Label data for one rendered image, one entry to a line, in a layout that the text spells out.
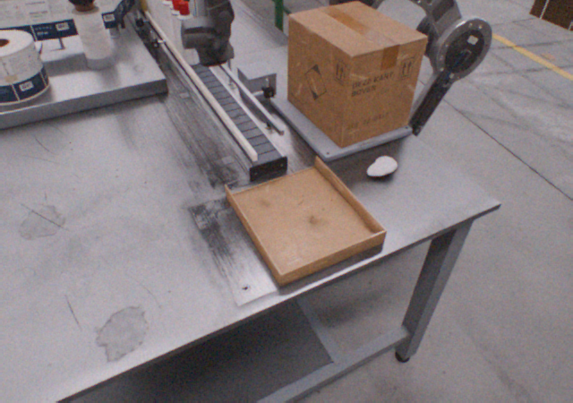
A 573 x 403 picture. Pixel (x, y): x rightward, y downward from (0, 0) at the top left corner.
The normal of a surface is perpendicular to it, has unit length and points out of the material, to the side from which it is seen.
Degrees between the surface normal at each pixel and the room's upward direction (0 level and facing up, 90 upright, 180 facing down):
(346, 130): 90
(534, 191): 0
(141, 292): 0
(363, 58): 90
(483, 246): 0
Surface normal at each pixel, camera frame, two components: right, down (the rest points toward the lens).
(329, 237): 0.01, -0.74
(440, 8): 0.36, 0.62
